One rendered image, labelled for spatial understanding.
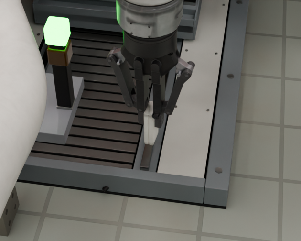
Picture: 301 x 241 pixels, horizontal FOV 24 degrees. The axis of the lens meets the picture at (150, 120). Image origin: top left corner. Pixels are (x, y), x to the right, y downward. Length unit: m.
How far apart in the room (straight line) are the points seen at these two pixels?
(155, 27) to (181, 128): 1.00
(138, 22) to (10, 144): 0.39
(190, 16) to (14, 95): 1.57
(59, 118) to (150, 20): 0.55
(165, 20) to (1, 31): 0.29
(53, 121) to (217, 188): 0.53
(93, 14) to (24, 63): 1.51
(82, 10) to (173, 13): 1.24
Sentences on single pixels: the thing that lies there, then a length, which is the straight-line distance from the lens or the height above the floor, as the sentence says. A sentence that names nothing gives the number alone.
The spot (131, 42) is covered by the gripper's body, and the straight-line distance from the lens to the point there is 0.94.
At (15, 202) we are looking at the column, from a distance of 1.81.
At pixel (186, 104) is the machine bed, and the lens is 1.94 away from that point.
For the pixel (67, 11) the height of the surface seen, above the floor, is 0.15.
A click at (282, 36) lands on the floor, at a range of 2.32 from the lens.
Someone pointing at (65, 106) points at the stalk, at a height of 0.46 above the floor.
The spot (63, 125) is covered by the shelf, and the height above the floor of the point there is 0.45.
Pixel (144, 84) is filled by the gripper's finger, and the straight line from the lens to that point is 1.02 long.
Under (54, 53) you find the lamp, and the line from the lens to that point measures 1.31.
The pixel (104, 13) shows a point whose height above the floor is 0.16.
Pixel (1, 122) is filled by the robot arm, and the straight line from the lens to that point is 0.56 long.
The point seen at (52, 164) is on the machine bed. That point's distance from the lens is 1.81.
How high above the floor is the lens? 1.46
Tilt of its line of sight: 47 degrees down
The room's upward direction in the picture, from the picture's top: straight up
